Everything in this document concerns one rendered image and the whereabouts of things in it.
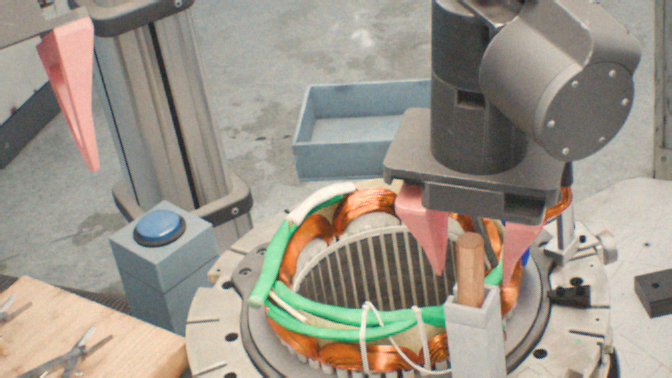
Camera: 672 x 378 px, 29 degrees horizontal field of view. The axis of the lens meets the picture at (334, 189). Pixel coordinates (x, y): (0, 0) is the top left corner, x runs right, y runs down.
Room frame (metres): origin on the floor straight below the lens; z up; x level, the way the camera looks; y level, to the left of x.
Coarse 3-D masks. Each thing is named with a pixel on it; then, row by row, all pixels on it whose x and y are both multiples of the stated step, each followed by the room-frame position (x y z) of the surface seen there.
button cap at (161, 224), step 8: (144, 216) 0.99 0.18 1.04; (152, 216) 0.98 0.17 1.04; (160, 216) 0.98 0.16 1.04; (168, 216) 0.98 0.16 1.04; (176, 216) 0.98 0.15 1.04; (144, 224) 0.97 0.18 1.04; (152, 224) 0.97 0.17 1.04; (160, 224) 0.97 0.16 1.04; (168, 224) 0.97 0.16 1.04; (176, 224) 0.97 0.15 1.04; (144, 232) 0.96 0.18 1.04; (152, 232) 0.96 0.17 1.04; (160, 232) 0.96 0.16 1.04; (168, 232) 0.96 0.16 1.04; (152, 240) 0.96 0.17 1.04; (160, 240) 0.95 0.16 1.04
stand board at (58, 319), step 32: (32, 288) 0.88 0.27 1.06; (32, 320) 0.84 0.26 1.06; (64, 320) 0.83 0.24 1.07; (96, 320) 0.82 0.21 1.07; (128, 320) 0.82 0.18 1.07; (32, 352) 0.80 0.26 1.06; (64, 352) 0.79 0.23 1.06; (96, 352) 0.78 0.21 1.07; (128, 352) 0.78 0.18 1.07; (160, 352) 0.77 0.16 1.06
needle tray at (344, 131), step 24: (312, 96) 1.13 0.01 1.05; (336, 96) 1.13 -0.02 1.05; (360, 96) 1.12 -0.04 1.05; (384, 96) 1.11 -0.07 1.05; (408, 96) 1.11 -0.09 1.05; (312, 120) 1.11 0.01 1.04; (336, 120) 1.12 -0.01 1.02; (360, 120) 1.11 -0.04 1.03; (384, 120) 1.11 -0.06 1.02; (312, 144) 1.03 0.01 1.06; (336, 144) 1.02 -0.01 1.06; (360, 144) 1.02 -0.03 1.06; (384, 144) 1.01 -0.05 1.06; (312, 168) 1.03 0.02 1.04; (336, 168) 1.02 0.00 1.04; (360, 168) 1.02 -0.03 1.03
